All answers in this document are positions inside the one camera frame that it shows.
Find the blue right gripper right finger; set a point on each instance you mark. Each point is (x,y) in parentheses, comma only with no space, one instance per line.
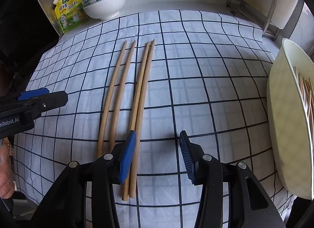
(188,154)

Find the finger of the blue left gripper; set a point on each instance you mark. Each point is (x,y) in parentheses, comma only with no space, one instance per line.
(33,93)
(50,101)

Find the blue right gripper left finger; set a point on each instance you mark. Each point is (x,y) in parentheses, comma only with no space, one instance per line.
(126,155)

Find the wooden chopstick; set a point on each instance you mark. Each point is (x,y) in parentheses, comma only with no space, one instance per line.
(309,91)
(117,106)
(108,101)
(306,91)
(300,83)
(133,116)
(133,171)

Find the person's left hand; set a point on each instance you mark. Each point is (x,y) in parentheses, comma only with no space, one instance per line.
(7,185)

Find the white black checkered cloth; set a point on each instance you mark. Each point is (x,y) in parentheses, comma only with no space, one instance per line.
(208,77)

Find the yellow seasoning pouch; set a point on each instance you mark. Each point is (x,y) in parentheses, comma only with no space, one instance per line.
(70,14)

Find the white round tray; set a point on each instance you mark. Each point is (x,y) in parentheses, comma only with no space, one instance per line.
(290,129)

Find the large white bowl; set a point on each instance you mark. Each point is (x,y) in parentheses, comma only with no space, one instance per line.
(104,9)

